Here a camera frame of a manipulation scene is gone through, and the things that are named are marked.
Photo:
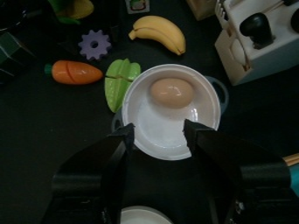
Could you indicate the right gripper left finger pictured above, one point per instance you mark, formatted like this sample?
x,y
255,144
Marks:
x,y
85,180

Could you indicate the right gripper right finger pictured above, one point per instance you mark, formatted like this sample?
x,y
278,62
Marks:
x,y
240,180

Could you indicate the purple toy gear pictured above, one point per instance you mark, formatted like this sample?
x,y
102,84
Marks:
x,y
87,46

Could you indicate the teal basket with orange rim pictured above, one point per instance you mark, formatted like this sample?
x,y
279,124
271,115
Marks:
x,y
294,175

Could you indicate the white cylinder toy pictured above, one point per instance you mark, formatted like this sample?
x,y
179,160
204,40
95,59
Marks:
x,y
144,216

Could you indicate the white oval toy pot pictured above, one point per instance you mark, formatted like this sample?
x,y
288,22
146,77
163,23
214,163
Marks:
x,y
159,128

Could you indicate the green toy starfruit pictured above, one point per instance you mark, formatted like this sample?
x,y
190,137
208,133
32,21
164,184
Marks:
x,y
119,84

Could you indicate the beige toy egg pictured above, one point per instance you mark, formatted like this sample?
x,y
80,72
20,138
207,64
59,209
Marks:
x,y
172,92

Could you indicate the orange toy carrot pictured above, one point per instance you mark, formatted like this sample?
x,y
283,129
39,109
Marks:
x,y
76,72

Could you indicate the white toy knife block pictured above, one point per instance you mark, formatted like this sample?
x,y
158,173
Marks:
x,y
264,61

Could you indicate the yellow toy banana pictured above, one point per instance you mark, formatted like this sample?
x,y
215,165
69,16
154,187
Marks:
x,y
163,30

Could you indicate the yellow toy with green stem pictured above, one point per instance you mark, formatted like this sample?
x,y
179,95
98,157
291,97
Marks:
x,y
76,8

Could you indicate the wooden toy crate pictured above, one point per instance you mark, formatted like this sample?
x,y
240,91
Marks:
x,y
200,8

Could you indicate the white picture block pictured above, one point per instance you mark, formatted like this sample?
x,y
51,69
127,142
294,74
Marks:
x,y
138,5

